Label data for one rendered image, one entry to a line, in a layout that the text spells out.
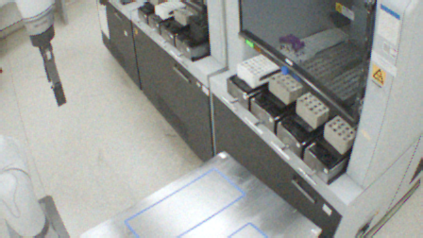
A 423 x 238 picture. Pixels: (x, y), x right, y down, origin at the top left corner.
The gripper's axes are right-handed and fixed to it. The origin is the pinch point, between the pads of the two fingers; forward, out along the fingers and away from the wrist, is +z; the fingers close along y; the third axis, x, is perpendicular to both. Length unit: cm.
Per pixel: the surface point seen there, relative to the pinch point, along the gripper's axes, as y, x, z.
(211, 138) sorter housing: -32, 66, 84
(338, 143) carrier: 38, 74, 35
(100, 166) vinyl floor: -82, 16, 120
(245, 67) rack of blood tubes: -12, 72, 34
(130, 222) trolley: 23.3, 4.9, 38.0
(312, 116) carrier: 23, 74, 34
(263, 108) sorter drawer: 5, 67, 39
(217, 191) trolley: 27, 33, 38
